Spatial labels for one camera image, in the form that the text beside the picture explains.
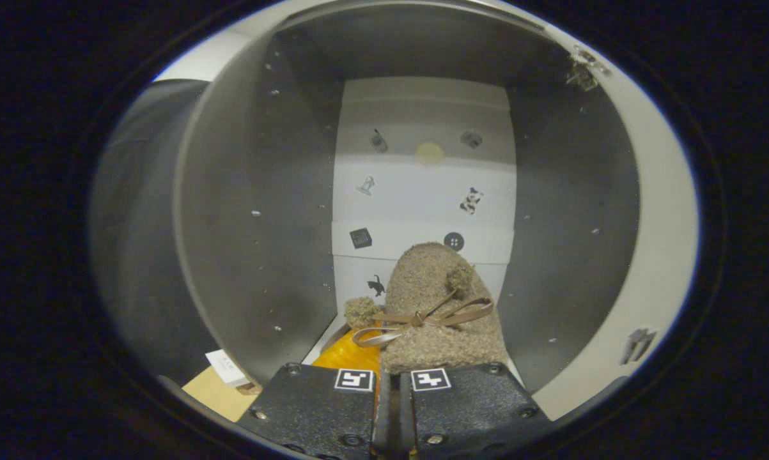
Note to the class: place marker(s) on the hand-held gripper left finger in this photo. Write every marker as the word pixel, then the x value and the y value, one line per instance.
pixel 314 409

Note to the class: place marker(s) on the brown book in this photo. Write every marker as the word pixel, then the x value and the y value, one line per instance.
pixel 251 388

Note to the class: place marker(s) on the brown fuzzy slipper shoe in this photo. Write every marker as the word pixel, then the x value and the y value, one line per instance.
pixel 429 281

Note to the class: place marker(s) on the grey shoe cabinet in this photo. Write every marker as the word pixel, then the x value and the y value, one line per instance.
pixel 263 191

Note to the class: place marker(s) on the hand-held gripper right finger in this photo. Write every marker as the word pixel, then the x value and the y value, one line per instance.
pixel 467 409

